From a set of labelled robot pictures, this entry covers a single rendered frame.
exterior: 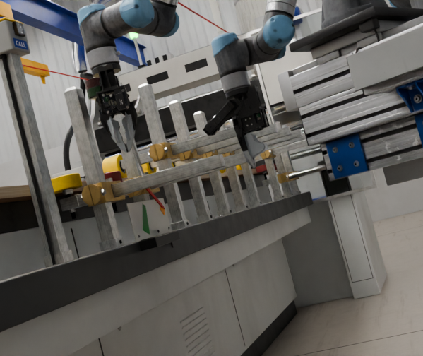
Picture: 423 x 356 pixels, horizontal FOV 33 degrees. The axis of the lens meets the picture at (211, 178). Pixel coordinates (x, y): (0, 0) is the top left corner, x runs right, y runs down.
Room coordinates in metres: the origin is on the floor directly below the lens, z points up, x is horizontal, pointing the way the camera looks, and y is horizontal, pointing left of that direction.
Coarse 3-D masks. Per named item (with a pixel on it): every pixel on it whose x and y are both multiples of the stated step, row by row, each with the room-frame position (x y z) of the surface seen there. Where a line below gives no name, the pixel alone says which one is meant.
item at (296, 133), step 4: (292, 132) 2.88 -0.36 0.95; (296, 132) 2.88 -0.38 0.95; (300, 132) 2.87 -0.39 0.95; (284, 136) 2.89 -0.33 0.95; (288, 136) 2.89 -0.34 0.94; (292, 136) 2.88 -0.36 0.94; (296, 136) 2.88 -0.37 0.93; (300, 136) 2.89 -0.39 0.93; (272, 140) 2.91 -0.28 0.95; (276, 140) 2.90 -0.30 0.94; (280, 140) 2.90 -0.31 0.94; (284, 140) 2.90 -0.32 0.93; (288, 140) 2.92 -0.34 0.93; (268, 144) 2.91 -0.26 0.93; (272, 144) 2.92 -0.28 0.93; (236, 152) 2.96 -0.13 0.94; (240, 152) 2.95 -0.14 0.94
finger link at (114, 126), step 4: (108, 120) 1.75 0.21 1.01; (112, 120) 1.75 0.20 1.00; (108, 124) 1.75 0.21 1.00; (112, 124) 1.73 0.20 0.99; (116, 124) 1.76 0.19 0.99; (112, 128) 1.72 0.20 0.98; (116, 128) 1.75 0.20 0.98; (112, 132) 1.75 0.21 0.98; (116, 132) 1.75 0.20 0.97; (112, 136) 1.75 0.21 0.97; (116, 136) 1.72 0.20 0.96; (120, 136) 1.76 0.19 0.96; (116, 140) 1.74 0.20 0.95; (120, 140) 1.76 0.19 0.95; (120, 144) 1.76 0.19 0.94; (124, 144) 1.76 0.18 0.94; (124, 148) 1.76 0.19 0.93
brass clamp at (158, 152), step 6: (156, 144) 2.18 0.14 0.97; (162, 144) 2.19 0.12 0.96; (168, 144) 2.22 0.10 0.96; (150, 150) 2.18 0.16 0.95; (156, 150) 2.19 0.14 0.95; (162, 150) 2.17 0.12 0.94; (168, 150) 2.21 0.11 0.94; (150, 156) 2.19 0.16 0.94; (156, 156) 2.18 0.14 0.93; (162, 156) 2.18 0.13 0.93; (168, 156) 2.20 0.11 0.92; (174, 156) 2.25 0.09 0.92
